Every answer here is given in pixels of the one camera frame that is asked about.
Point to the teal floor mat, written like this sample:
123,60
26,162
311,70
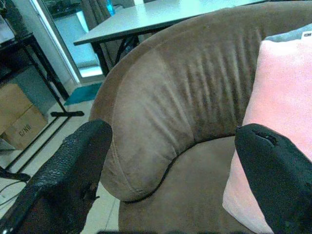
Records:
83,93

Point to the brown suede sofa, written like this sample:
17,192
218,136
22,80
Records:
185,102

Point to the glass sliding door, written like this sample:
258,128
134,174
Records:
70,36

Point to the black metal stand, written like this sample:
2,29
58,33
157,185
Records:
36,80

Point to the cardboard box with print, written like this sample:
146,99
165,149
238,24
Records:
24,126

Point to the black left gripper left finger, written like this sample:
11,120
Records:
58,175

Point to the grey folding table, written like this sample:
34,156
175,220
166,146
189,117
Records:
156,17

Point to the grey pillow with label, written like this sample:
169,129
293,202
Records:
290,35

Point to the pink pillow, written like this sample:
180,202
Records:
280,104

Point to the plain cardboard box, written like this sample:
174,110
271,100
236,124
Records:
12,97

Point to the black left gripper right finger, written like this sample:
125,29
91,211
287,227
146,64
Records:
275,175

